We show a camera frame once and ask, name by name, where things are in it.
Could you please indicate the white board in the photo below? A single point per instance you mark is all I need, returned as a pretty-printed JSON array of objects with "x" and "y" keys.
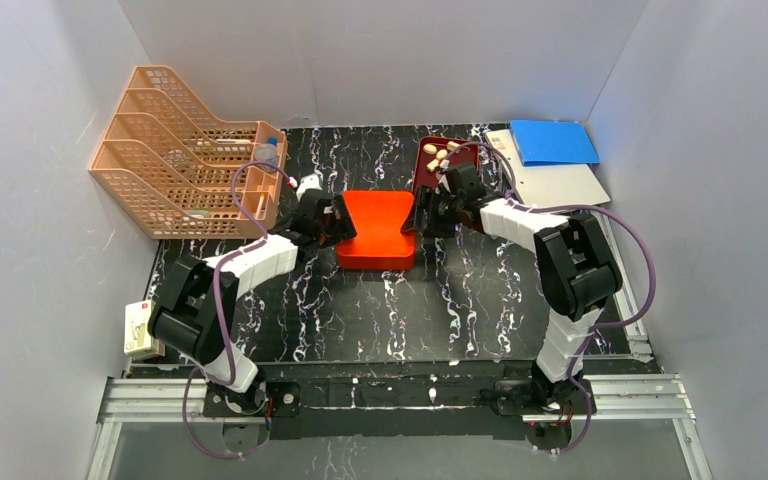
[{"x": 545, "y": 186}]

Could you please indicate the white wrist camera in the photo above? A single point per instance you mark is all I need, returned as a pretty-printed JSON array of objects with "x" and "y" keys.
[
  {"x": 441, "y": 175},
  {"x": 308, "y": 183}
]

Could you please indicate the small white red box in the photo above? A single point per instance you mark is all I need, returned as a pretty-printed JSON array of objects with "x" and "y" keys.
[{"x": 138, "y": 343}]

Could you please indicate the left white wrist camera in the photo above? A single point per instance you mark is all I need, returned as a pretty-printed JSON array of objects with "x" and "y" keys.
[{"x": 308, "y": 183}]

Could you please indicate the aluminium base frame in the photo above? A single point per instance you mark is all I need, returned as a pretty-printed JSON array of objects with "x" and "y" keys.
[{"x": 389, "y": 366}]

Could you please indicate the peach plastic file rack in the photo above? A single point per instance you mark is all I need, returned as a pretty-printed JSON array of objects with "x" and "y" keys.
[{"x": 181, "y": 172}]

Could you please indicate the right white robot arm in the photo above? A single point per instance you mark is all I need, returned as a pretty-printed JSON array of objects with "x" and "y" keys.
[{"x": 577, "y": 271}]

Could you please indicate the orange chocolate box with tray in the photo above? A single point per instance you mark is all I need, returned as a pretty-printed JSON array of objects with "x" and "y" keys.
[{"x": 376, "y": 260}]

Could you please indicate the dark red chocolate tray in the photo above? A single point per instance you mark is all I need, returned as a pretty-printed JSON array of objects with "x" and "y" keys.
[{"x": 430, "y": 154}]

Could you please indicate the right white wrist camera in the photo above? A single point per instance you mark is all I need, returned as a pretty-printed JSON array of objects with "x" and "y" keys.
[{"x": 441, "y": 175}]

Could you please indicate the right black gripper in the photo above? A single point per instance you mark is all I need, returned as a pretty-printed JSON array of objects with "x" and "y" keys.
[{"x": 429, "y": 213}]

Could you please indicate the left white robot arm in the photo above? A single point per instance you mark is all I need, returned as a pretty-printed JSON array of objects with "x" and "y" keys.
[{"x": 196, "y": 304}]

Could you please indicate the small bottle with blue cap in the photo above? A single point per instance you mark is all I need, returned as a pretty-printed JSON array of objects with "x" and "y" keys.
[{"x": 267, "y": 155}]

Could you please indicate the orange box lid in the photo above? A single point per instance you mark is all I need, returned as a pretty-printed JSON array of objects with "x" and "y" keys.
[{"x": 378, "y": 216}]

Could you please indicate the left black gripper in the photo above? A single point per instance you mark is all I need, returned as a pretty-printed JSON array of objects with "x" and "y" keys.
[{"x": 331, "y": 219}]

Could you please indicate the blue folder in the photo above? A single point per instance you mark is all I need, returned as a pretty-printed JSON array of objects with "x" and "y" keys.
[{"x": 543, "y": 142}]

